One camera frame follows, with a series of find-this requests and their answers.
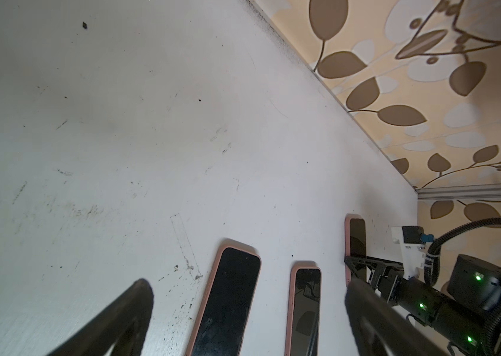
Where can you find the aluminium frame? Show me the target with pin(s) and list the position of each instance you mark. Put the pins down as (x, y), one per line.
(469, 192)

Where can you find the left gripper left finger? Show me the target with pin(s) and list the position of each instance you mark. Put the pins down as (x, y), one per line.
(119, 329)

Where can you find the phone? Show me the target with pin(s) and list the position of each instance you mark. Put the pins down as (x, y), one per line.
(355, 246)
(303, 317)
(226, 302)

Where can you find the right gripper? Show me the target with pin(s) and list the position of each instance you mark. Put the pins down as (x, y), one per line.
(416, 297)

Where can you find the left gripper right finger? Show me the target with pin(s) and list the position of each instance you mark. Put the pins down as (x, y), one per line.
(380, 330)

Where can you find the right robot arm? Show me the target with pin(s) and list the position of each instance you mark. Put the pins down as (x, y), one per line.
(470, 319)

